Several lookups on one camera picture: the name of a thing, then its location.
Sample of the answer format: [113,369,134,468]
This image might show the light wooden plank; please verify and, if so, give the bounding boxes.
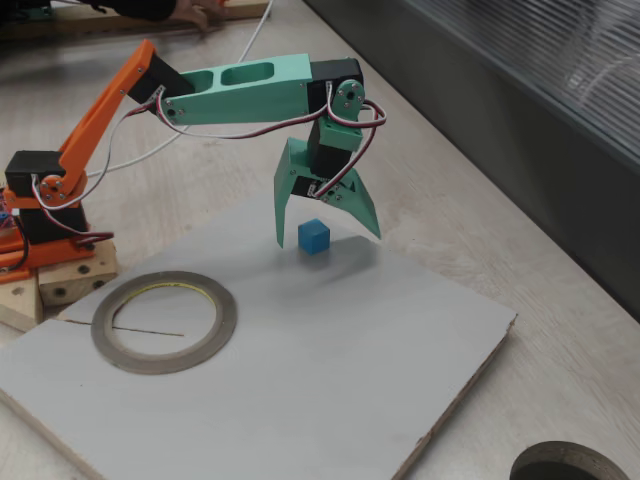
[0,0,271,40]

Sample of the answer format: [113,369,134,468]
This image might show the red controller circuit board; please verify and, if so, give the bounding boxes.
[0,187,21,236]

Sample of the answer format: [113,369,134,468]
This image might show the white plywood board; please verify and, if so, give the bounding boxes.
[0,192,519,480]

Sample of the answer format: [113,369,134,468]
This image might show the white USB cable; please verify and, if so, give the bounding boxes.
[84,0,275,176]

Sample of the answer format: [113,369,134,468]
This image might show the dark sleeved forearm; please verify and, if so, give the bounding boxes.
[94,0,181,22]

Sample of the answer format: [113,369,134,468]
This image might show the short wooden block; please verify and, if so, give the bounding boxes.
[0,277,45,334]

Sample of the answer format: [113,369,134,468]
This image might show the orange controller board holder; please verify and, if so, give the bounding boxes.
[0,249,32,285]

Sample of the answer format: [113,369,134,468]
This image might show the person's hand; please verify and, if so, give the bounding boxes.
[172,0,229,34]

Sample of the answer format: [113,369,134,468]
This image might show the blue cube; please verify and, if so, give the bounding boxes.
[297,218,331,255]

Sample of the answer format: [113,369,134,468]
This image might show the grey ring of tape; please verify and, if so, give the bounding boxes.
[90,271,239,375]

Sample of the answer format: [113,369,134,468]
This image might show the red white black servo wire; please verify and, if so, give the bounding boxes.
[97,84,169,181]
[147,79,389,201]
[29,172,116,251]

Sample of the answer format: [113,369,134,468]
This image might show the ribbed glass desk partition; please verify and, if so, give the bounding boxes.
[304,0,640,321]

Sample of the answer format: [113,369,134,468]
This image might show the long wooden plank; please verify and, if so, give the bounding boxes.
[37,239,119,307]

